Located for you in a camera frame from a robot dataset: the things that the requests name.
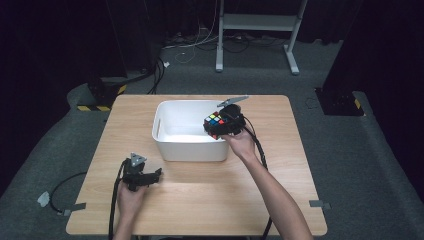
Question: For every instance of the white metal stand frame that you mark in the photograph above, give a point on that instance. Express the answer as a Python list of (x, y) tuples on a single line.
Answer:
[(258, 22)]

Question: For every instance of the colourful puzzle cube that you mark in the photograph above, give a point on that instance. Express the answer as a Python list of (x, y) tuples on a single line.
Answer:
[(214, 119)]

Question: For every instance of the white plastic bin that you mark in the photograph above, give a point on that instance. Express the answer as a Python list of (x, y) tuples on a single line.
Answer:
[(181, 133)]

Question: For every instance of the person's right hand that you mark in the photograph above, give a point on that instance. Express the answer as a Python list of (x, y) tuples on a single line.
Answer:
[(241, 145)]

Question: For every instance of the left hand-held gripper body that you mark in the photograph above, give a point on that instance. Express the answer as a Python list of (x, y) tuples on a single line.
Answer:
[(135, 173)]

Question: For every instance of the person's left hand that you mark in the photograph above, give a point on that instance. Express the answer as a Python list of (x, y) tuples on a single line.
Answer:
[(130, 200)]

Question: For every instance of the dark curtain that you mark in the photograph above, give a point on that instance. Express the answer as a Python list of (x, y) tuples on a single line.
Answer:
[(66, 40), (380, 43)]

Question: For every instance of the grey tape patch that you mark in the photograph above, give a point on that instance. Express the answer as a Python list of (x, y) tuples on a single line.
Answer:
[(43, 199)]

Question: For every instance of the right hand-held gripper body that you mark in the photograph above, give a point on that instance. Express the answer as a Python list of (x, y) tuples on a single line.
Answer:
[(235, 120)]

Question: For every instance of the black square stand base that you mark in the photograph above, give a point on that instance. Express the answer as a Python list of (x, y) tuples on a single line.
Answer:
[(339, 102)]

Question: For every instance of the black base with striped tape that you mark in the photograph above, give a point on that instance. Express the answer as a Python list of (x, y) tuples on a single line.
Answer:
[(103, 91)]

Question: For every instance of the grey tape strip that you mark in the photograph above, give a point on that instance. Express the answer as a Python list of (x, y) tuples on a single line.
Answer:
[(319, 204), (75, 208)]

